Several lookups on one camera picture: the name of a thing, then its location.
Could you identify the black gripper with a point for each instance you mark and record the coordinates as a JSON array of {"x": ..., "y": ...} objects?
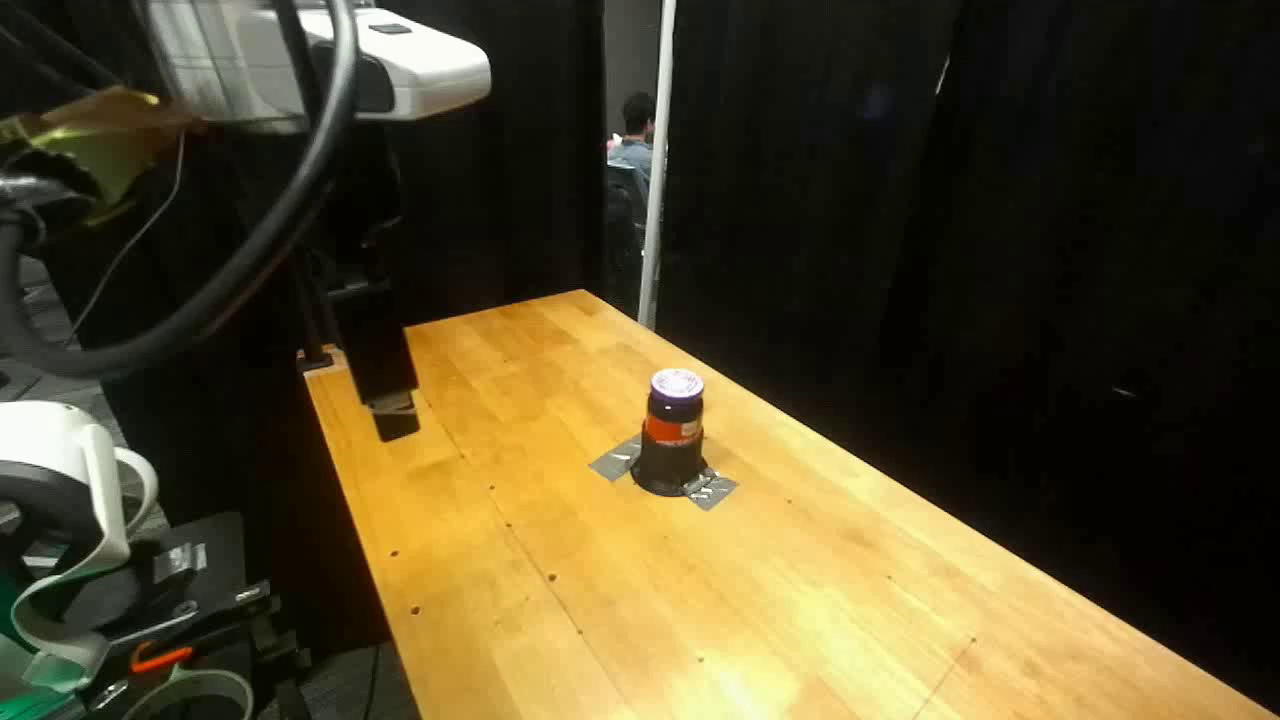
[{"x": 379, "y": 358}]

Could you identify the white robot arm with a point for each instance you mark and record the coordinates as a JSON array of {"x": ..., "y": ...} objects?
[{"x": 311, "y": 65}]

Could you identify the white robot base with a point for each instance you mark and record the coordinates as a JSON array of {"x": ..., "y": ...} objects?
[{"x": 65, "y": 477}]

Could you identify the orange rubber band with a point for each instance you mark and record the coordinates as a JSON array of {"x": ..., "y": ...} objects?
[{"x": 674, "y": 433}]

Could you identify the dark cup with purple top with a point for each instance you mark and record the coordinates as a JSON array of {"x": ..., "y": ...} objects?
[{"x": 676, "y": 393}]

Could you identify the person in background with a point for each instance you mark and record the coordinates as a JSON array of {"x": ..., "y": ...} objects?
[{"x": 625, "y": 199}]

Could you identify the black equipment with orange clip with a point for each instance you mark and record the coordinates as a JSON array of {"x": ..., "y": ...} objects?
[{"x": 187, "y": 635}]

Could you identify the grey tape strip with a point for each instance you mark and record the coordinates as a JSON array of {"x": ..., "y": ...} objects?
[{"x": 692, "y": 484}]

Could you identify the white vertical pole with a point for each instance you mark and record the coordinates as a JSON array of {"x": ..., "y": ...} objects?
[{"x": 655, "y": 220}]

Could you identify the gold wrist camera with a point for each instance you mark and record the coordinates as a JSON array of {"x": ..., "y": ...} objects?
[{"x": 103, "y": 141}]

